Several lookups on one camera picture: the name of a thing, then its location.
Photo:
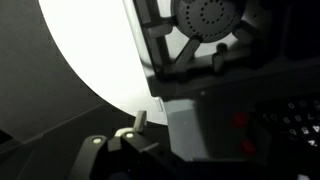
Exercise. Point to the orange-red round button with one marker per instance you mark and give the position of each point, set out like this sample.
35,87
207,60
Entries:
248,147
240,119

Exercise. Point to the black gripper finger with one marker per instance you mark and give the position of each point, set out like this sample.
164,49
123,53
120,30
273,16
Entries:
141,120

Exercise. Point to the grey perforated stove burner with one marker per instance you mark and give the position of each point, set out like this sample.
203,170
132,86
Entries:
210,20

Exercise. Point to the white toy stove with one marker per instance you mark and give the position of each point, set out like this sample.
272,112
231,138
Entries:
186,133

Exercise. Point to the black number keypad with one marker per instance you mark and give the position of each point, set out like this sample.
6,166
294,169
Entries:
300,123

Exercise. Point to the grey stove burner grate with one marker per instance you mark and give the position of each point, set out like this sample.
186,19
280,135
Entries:
186,55

